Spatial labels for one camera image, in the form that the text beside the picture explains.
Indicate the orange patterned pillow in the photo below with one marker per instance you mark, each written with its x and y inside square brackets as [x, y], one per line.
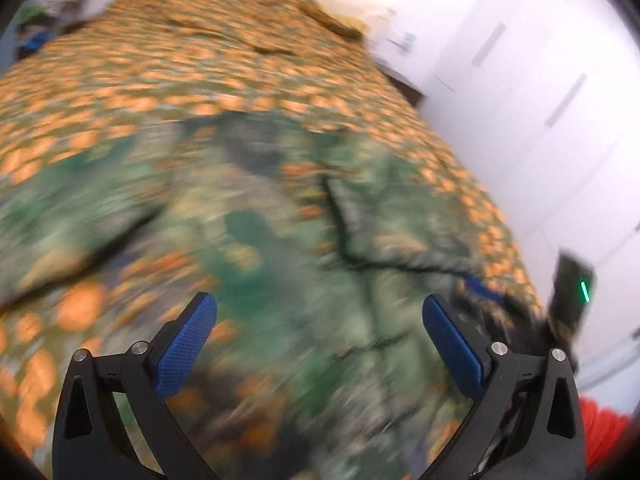
[330, 17]

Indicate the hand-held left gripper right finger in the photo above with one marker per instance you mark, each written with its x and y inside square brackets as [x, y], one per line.
[450, 345]

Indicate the small blue-green object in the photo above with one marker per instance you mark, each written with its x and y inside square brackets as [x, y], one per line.
[407, 40]

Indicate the bed with orange patterned sheet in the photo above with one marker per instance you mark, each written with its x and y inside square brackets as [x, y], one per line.
[200, 60]

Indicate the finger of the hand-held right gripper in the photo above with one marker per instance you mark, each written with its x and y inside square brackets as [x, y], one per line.
[482, 290]

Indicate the white wardrobe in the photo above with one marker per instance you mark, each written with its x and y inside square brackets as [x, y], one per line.
[525, 110]

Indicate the person's right forearm red sleeve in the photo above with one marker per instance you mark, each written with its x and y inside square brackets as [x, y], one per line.
[602, 435]

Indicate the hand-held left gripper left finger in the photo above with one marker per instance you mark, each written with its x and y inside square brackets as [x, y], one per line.
[187, 340]

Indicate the green patterned garment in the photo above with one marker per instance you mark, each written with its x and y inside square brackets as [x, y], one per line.
[280, 270]

